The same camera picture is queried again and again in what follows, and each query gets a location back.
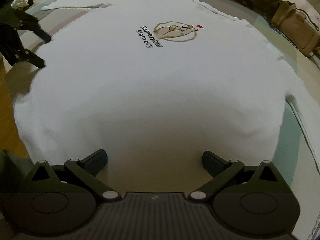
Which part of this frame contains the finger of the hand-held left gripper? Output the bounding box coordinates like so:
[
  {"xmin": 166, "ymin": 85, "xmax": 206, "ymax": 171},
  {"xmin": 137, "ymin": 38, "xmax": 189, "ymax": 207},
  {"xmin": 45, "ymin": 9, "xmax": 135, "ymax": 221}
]
[
  {"xmin": 12, "ymin": 49, "xmax": 46, "ymax": 69},
  {"xmin": 14, "ymin": 10, "xmax": 52, "ymax": 43}
]

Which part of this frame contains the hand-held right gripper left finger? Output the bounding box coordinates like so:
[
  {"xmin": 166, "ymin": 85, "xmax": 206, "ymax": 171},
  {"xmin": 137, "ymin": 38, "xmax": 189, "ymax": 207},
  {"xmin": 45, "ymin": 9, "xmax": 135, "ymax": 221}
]
[{"xmin": 19, "ymin": 149, "xmax": 121, "ymax": 202}]

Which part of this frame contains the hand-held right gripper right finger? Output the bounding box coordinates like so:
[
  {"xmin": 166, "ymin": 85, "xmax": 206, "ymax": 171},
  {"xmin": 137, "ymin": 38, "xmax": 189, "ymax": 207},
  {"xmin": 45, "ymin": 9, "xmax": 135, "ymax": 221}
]
[{"xmin": 187, "ymin": 151, "xmax": 293, "ymax": 202}]

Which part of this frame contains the white printed t-shirt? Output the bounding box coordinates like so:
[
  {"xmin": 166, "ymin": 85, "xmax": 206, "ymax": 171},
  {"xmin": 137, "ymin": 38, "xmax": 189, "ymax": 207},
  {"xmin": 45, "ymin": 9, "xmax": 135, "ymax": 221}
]
[{"xmin": 14, "ymin": 0, "xmax": 320, "ymax": 170}]

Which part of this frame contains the pink handbag with chain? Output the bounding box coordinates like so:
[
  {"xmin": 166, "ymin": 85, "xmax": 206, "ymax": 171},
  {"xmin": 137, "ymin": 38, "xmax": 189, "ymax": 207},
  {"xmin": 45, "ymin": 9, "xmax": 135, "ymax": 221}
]
[{"xmin": 270, "ymin": 0, "xmax": 320, "ymax": 69}]

